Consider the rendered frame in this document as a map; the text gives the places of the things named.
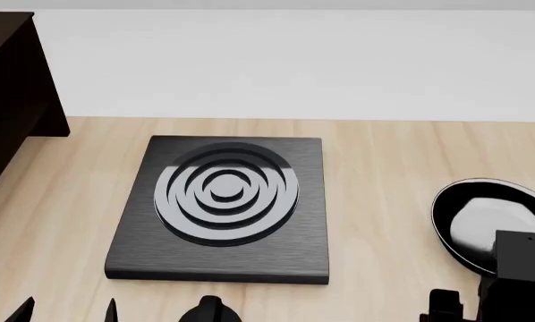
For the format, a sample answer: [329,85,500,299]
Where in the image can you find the black frying pan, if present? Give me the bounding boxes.
[430,177,535,278]

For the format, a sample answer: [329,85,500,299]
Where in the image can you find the black electric stove burner plate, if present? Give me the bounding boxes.
[103,134,331,287]

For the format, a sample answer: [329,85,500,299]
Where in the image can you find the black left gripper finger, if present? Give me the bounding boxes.
[4,295,37,322]
[104,298,119,322]

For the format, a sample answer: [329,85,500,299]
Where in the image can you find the dark brown wooden cabinet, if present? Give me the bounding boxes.
[0,11,72,204]

